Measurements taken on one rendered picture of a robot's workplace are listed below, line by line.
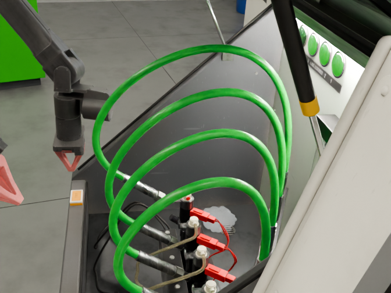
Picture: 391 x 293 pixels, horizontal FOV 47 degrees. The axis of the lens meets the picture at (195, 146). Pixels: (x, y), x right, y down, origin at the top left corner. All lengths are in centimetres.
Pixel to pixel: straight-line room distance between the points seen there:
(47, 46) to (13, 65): 320
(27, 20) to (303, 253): 74
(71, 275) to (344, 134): 68
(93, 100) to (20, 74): 324
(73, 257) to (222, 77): 56
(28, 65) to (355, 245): 392
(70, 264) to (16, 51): 328
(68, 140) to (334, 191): 72
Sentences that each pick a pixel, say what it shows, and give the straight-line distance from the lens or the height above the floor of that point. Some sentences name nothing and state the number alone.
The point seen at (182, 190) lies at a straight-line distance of 61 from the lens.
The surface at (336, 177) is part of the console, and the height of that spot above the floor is 142.
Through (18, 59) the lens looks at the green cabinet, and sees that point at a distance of 419.
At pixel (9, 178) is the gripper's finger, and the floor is 124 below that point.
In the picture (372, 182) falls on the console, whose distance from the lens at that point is 42.
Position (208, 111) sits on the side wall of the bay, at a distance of 118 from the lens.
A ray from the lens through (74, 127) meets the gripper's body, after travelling 105.
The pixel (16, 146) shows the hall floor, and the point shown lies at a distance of 337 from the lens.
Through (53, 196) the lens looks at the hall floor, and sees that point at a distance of 282.
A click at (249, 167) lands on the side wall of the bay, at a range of 131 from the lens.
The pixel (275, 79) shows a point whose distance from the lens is 83.
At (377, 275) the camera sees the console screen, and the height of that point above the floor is 140.
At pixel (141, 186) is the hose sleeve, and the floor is 114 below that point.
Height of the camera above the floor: 166
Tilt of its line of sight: 30 degrees down
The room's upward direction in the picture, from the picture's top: 4 degrees clockwise
